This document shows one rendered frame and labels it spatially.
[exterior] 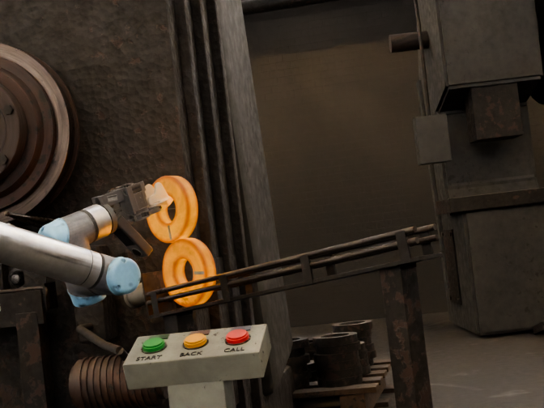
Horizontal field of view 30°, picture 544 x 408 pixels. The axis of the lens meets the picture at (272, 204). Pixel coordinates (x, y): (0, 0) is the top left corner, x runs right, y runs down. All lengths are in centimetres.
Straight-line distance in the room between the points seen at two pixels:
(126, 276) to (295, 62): 674
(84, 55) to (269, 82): 601
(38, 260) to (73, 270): 8
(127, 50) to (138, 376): 119
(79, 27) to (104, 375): 94
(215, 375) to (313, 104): 699
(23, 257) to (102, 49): 93
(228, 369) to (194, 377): 6
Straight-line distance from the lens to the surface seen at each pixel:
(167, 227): 237
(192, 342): 176
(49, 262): 200
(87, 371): 244
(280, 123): 866
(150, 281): 243
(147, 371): 176
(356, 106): 860
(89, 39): 278
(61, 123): 261
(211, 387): 175
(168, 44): 271
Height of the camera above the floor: 77
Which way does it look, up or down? 2 degrees up
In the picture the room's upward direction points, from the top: 7 degrees counter-clockwise
